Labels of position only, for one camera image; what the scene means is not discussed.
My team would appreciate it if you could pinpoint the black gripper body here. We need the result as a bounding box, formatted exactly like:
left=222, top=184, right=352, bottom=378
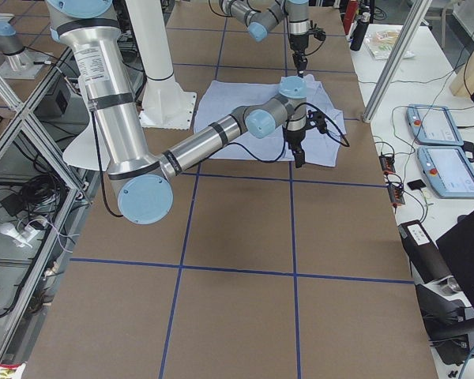
left=285, top=129, right=305, bottom=153
left=288, top=33, right=309, bottom=55

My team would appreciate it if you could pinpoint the light blue striped shirt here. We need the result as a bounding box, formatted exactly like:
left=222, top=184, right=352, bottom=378
left=193, top=74, right=346, bottom=169

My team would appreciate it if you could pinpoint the black water bottle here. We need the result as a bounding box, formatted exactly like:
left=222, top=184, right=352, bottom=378
left=350, top=12, right=371, bottom=51

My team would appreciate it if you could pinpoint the orange terminal block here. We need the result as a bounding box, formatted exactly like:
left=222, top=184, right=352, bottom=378
left=378, top=155, right=396, bottom=175

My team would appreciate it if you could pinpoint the upper blue teach pendant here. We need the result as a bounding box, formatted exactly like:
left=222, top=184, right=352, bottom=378
left=406, top=104, right=464, bottom=147

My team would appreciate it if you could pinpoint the blue teach pendant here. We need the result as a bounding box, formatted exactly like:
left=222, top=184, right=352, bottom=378
left=406, top=104, right=464, bottom=147
left=417, top=146, right=474, bottom=199

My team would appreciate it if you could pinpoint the lower blue teach pendant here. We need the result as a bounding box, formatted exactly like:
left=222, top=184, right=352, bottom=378
left=417, top=146, right=474, bottom=199

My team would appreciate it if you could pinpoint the black cylinder with label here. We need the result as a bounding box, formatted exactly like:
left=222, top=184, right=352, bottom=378
left=398, top=220, right=459, bottom=291

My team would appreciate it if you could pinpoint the black monitor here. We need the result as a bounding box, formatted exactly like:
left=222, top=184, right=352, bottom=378
left=436, top=211, right=474, bottom=307

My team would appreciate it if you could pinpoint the white plastic chair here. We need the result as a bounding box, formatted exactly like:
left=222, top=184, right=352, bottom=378
left=62, top=120, right=110, bottom=171

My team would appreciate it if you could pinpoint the white power strip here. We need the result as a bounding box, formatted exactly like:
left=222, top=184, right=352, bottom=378
left=0, top=220, right=47, bottom=248

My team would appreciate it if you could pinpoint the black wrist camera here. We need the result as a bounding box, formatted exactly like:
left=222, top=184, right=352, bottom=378
left=305, top=111, right=328, bottom=134
left=309, top=24, right=326, bottom=43

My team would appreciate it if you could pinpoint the grey aluminium frame post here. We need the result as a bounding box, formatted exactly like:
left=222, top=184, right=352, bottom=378
left=362, top=0, right=432, bottom=123

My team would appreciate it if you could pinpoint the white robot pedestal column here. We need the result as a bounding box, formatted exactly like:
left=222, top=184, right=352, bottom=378
left=126, top=0, right=197, bottom=130

